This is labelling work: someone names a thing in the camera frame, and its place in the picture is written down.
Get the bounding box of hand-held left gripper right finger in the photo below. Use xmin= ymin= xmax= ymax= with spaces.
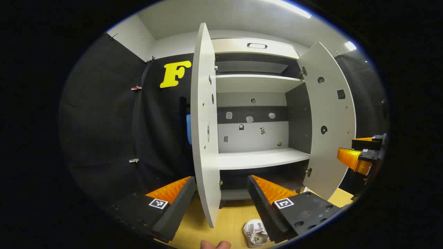
xmin=247 ymin=175 xmax=344 ymax=244

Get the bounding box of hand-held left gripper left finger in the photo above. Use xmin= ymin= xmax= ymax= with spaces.
xmin=104 ymin=176 xmax=197 ymax=243

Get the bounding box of white canvas shoe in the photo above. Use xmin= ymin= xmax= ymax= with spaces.
xmin=243 ymin=219 xmax=271 ymax=248

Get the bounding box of white cabinet door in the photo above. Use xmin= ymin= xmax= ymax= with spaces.
xmin=297 ymin=41 xmax=357 ymax=201
xmin=190 ymin=22 xmax=222 ymax=229

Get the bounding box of white and grey shoe cabinet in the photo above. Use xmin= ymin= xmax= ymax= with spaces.
xmin=211 ymin=37 xmax=312 ymax=201

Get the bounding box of black backdrop cloth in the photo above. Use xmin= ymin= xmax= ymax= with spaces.
xmin=334 ymin=52 xmax=390 ymax=194
xmin=59 ymin=31 xmax=198 ymax=211

